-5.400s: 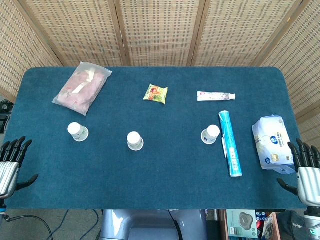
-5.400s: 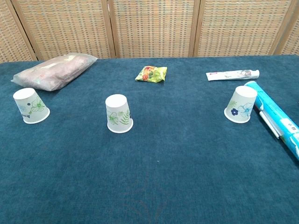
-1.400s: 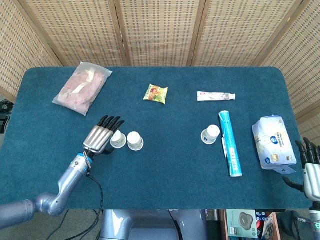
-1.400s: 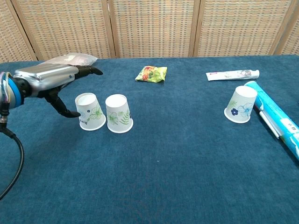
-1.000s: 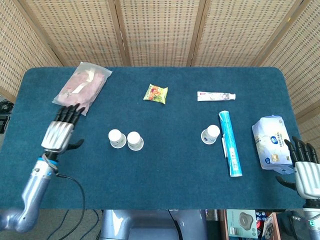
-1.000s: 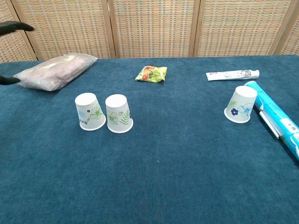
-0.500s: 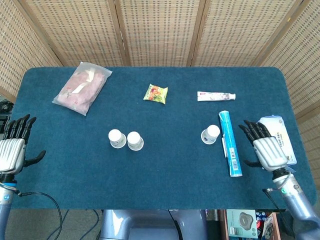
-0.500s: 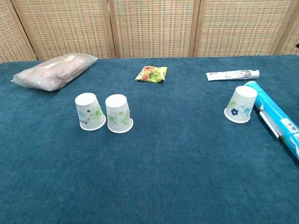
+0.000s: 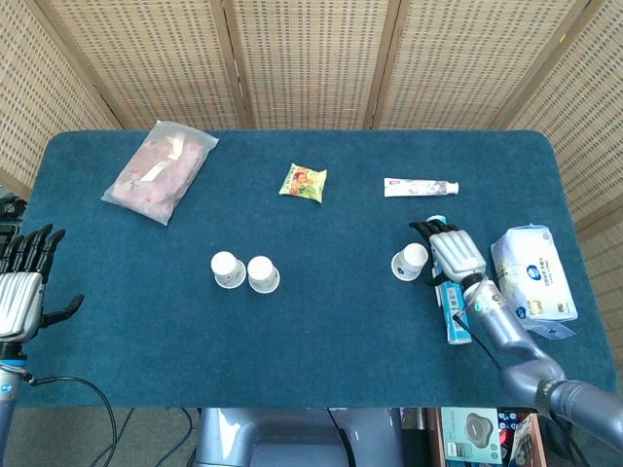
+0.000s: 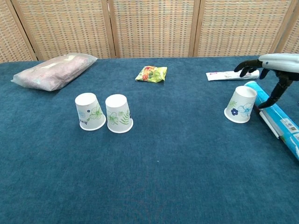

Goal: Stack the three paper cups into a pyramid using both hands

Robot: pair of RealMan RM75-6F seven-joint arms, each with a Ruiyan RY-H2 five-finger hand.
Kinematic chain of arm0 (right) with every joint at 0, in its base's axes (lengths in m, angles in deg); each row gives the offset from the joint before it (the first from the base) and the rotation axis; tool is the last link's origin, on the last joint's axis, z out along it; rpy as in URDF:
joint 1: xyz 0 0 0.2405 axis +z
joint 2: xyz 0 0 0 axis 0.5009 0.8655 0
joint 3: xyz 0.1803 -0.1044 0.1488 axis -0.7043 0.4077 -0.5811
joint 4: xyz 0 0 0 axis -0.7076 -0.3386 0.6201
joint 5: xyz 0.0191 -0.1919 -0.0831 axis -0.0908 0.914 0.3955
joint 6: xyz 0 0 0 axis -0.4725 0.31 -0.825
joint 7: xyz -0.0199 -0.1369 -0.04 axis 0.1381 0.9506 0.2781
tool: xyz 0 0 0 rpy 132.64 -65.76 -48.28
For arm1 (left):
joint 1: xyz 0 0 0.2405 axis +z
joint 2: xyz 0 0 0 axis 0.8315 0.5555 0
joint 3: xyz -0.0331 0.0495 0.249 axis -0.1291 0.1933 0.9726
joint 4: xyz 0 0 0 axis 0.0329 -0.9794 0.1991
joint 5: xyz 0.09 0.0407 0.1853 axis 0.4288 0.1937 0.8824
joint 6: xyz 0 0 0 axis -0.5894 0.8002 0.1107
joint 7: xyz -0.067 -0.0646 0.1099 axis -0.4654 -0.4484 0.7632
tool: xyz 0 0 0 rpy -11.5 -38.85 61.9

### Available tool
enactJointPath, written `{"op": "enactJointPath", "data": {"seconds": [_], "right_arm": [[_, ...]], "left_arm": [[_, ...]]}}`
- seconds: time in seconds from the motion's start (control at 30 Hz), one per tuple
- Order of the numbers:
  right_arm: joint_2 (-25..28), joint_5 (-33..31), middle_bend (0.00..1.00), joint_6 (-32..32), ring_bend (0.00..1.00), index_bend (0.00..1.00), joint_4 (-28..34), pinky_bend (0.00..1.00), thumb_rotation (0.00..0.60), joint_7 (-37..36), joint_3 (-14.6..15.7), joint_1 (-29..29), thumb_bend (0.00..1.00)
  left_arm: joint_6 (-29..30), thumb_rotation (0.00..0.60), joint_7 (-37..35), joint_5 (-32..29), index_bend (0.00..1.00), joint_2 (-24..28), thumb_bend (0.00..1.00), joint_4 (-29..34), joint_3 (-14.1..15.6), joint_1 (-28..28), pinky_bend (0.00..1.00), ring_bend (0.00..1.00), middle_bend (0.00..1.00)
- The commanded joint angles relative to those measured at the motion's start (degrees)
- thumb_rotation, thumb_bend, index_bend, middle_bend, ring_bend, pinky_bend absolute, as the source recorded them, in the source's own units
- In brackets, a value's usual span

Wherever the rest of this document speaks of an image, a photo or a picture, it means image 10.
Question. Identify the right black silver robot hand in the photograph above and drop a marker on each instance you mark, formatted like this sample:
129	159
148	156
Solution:
280	61

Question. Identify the paper cup green blue flowers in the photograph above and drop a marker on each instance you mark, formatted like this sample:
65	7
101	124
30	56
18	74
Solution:
90	113

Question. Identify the paper cup green fern print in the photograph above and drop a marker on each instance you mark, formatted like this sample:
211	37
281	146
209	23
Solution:
119	115

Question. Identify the woven bamboo screen panel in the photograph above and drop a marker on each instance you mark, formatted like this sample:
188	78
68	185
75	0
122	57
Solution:
154	28
238	28
11	37
67	28
293	35

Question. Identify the blue plastic wrap roll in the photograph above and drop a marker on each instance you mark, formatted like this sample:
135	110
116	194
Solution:
280	121

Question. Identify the white toothpaste tube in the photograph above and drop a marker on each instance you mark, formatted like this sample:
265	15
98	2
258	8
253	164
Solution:
222	75

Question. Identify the yellow green snack packet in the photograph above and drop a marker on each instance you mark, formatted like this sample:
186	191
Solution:
151	74

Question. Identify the blue felt table cover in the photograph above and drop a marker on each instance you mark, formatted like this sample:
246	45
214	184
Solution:
149	163

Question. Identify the pink cloth in plastic bag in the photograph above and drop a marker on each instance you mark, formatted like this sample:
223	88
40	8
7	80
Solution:
53	72

